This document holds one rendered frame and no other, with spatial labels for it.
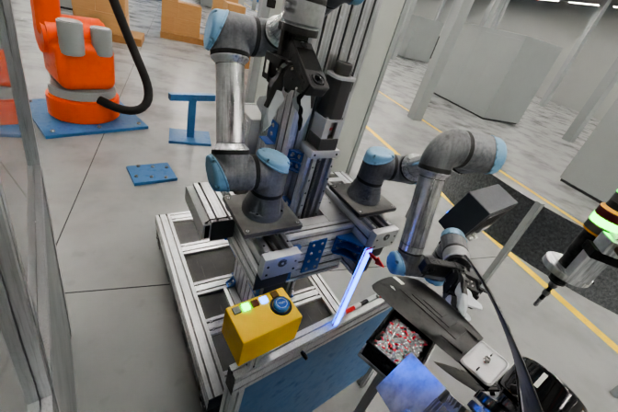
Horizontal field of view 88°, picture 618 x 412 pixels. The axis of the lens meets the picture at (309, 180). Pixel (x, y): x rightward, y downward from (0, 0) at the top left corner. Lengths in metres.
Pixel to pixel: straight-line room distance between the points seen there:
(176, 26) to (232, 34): 8.50
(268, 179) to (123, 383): 1.29
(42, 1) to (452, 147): 3.79
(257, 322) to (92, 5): 7.77
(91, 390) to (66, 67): 2.90
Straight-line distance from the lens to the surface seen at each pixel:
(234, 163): 0.99
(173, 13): 9.48
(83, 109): 4.07
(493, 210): 1.38
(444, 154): 0.99
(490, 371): 0.82
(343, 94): 1.17
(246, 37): 1.04
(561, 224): 2.61
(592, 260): 0.64
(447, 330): 0.83
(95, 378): 2.01
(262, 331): 0.80
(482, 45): 11.17
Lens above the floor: 1.73
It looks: 29 degrees down
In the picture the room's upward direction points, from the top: 16 degrees clockwise
